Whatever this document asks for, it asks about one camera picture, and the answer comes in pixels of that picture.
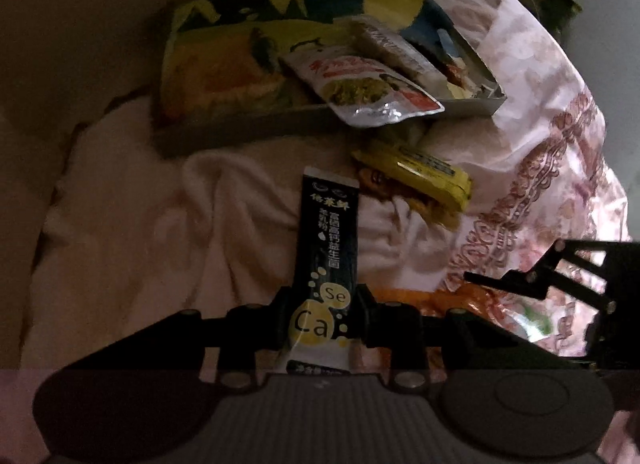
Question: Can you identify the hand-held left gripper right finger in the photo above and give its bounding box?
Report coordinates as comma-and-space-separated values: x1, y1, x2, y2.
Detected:
352, 284, 576, 391

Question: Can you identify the small brown snack packet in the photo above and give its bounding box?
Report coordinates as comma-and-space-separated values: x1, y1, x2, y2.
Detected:
440, 56, 497, 100

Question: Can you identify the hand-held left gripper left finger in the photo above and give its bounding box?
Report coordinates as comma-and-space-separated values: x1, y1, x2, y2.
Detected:
75, 286, 301, 391

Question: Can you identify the pink patterned blanket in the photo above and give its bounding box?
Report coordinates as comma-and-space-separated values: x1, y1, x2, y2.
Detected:
425, 0, 633, 361

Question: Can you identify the white and red snack pouch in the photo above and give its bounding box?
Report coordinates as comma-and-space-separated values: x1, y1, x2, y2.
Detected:
279, 48, 446, 129

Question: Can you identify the long silver packet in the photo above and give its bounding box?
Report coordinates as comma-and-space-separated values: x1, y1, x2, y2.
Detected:
350, 14, 447, 90

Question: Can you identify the orange snack packet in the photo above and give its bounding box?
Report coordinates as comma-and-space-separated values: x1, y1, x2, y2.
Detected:
372, 284, 558, 345

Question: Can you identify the yellow snack bar packet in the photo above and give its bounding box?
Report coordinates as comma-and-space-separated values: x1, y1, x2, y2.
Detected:
351, 139, 473, 231

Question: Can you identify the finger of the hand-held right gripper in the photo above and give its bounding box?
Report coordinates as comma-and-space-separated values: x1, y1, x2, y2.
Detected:
464, 239, 618, 315

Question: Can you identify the yellow and blue printed box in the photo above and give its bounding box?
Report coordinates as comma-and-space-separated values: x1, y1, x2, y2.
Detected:
152, 0, 508, 159

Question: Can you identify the black stick packet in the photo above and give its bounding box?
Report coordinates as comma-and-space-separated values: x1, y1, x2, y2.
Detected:
285, 167, 361, 377

